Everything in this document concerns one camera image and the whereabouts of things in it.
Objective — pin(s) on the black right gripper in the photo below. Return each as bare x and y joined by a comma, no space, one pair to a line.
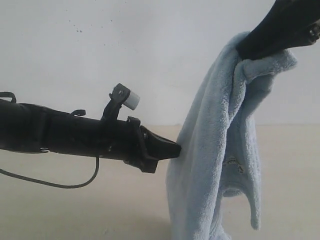
292,23

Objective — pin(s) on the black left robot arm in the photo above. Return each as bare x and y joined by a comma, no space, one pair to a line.
34,129

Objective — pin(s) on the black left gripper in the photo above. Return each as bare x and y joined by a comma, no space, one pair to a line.
149,148

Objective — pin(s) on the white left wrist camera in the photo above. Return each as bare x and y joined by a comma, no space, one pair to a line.
123,95

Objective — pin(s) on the light blue terry towel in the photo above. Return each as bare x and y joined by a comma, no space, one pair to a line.
219,152

